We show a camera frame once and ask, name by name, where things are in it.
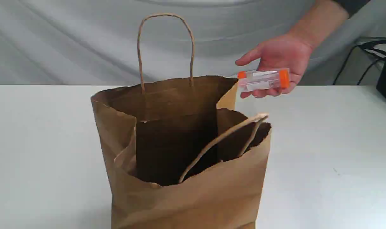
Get person's bare hand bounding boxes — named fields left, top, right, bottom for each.
left=235, top=33, right=314, bottom=98

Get clear box with orange caps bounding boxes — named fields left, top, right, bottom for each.
left=237, top=68, right=291, bottom=92

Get brown paper bag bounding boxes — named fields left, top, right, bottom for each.
left=91, top=13, right=271, bottom=229

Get person's forearm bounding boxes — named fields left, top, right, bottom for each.
left=287, top=0, right=349, bottom=52

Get black cables at right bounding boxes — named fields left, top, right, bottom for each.
left=333, top=39, right=386, bottom=86

